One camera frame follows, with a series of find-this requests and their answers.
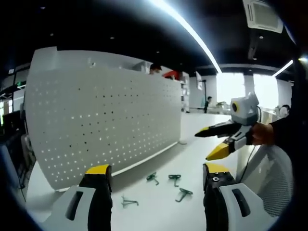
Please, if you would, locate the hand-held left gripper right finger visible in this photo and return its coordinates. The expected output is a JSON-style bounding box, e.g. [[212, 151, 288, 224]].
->
[[203, 163, 277, 231]]

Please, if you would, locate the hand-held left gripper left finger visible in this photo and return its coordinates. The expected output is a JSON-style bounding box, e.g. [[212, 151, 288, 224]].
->
[[49, 164, 113, 231]]

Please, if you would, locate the green hook assembly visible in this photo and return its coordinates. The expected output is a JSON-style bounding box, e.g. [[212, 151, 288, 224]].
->
[[146, 172, 160, 186], [168, 174, 181, 188], [121, 195, 140, 208], [175, 188, 193, 203]]

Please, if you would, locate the white perforated mounting plate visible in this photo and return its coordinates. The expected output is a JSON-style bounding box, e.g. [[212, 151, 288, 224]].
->
[[24, 46, 183, 193]]

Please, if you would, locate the person's right hand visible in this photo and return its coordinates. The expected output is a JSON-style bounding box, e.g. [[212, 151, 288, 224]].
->
[[252, 122, 275, 146]]

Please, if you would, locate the black tripod stand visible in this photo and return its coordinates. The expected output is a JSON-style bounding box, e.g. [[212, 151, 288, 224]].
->
[[201, 79, 208, 109]]

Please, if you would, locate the white mesh office chair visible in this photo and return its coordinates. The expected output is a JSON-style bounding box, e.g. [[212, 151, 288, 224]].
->
[[235, 144, 295, 218]]

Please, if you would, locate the short ceiling light strip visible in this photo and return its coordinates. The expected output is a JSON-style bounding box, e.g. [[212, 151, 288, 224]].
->
[[273, 59, 294, 77]]

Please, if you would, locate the black desk equipment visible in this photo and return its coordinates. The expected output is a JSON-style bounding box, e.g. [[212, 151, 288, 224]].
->
[[0, 103, 32, 191]]

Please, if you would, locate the ceiling air conditioner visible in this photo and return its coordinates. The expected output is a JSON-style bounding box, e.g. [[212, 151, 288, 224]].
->
[[242, 0, 284, 34]]

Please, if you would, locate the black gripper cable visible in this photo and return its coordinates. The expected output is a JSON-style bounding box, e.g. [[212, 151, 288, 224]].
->
[[238, 144, 257, 186]]

